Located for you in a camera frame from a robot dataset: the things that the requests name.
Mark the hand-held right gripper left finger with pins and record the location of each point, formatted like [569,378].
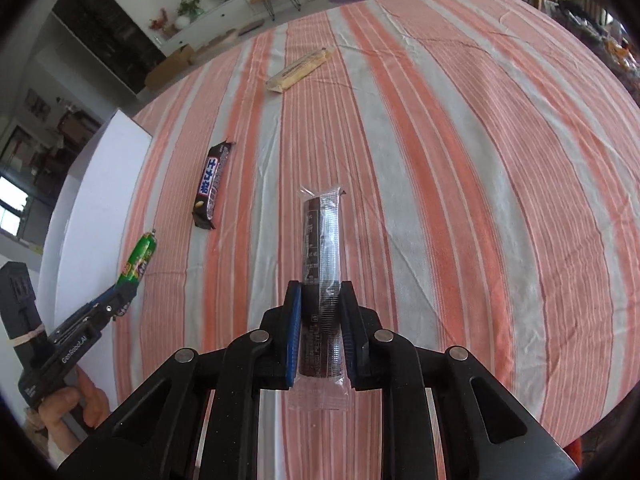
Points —
[295,340]

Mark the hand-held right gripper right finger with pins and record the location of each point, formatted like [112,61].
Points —
[348,340]

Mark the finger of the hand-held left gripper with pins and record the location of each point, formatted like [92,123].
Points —
[120,306]
[95,307]

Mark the green sausage packet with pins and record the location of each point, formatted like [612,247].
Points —
[137,260]

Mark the dark brown bar clear wrapper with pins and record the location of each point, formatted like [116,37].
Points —
[320,240]

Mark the person's left hand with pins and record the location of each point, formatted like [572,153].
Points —
[62,402]

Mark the white box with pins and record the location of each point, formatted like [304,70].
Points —
[95,200]

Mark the black chocolate bar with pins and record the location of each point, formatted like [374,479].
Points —
[212,185]

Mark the cardboard box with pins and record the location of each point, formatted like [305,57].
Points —
[170,66]

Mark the beige wafer packet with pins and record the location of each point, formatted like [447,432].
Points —
[300,69]

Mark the dark display cabinet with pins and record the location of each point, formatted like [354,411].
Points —
[105,25]

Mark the red flower arrangement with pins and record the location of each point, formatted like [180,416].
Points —
[160,22]

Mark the plant in white vase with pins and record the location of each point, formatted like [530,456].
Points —
[189,10]

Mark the pile of assorted household goods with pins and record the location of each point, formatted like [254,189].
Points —
[600,35]

